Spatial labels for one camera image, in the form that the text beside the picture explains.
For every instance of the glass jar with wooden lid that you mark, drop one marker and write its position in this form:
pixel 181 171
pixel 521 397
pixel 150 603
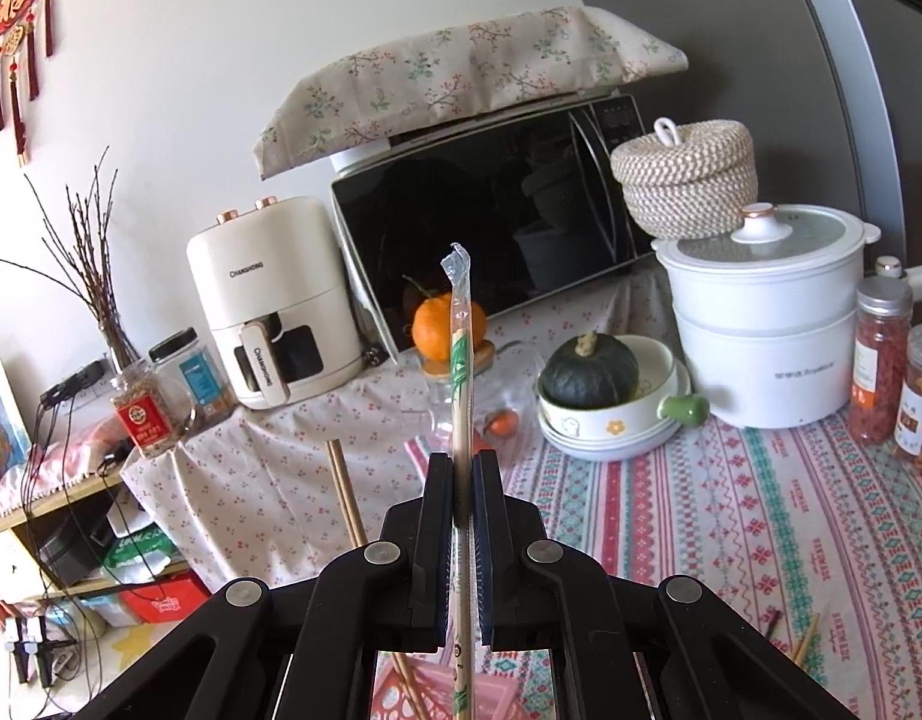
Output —
pixel 506 390

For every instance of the wooden chopstick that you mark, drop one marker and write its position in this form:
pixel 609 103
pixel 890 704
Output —
pixel 805 641
pixel 341 480
pixel 352 480
pixel 811 639

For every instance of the black microwave oven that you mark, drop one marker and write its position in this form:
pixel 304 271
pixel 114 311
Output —
pixel 468 202

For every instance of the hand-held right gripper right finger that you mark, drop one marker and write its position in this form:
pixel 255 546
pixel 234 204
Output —
pixel 482 540

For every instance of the jar of red dried berries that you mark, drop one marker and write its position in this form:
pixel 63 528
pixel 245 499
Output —
pixel 877 367

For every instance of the striped embroidered tablecloth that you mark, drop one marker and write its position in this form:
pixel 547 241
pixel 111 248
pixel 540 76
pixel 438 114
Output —
pixel 693 525

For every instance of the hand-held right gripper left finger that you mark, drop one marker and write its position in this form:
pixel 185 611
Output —
pixel 438 525

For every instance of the red cardboard box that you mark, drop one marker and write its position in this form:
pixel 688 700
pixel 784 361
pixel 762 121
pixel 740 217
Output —
pixel 164 600

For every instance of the dark green kabocha squash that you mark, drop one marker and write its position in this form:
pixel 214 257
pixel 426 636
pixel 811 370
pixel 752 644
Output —
pixel 588 375

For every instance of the red knot wall ornament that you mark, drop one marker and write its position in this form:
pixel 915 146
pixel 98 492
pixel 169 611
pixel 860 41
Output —
pixel 14 7

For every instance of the woven lidded basket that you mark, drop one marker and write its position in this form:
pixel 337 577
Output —
pixel 686 180

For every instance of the cream air fryer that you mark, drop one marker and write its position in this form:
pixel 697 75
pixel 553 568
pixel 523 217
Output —
pixel 281 277

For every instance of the large orange with stem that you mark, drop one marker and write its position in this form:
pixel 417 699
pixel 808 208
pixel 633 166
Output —
pixel 434 334

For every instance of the plastic-wrapped wooden chopsticks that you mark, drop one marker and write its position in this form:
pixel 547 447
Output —
pixel 461 390

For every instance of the black lid blue label jar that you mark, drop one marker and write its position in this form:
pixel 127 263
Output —
pixel 198 382

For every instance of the floral appliance cover cloth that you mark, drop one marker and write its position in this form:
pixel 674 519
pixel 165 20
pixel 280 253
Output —
pixel 468 67

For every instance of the white small-flower cloth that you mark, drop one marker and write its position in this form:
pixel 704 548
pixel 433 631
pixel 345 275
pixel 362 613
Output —
pixel 266 480

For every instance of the green plastic packet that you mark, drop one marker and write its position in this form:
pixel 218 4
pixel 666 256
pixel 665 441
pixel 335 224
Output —
pixel 134 549

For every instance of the white electric steamer pot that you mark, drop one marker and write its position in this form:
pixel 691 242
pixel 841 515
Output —
pixel 768 330

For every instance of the red label glass jar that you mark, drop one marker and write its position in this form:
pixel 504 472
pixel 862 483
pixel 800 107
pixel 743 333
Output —
pixel 142 420

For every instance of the pink plastic utensil basket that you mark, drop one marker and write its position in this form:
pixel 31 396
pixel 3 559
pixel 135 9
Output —
pixel 389 694

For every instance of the grey refrigerator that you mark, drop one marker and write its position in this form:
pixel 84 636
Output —
pixel 865 90

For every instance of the black power strip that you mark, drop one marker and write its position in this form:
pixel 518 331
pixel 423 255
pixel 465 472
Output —
pixel 74 384

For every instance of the small mandarin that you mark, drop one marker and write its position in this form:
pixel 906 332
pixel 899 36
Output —
pixel 503 424

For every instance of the dry twig bunch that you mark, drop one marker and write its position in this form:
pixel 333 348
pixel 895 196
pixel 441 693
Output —
pixel 104 300

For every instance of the wooden shelf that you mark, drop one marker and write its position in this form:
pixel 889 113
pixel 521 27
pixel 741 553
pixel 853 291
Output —
pixel 56 499

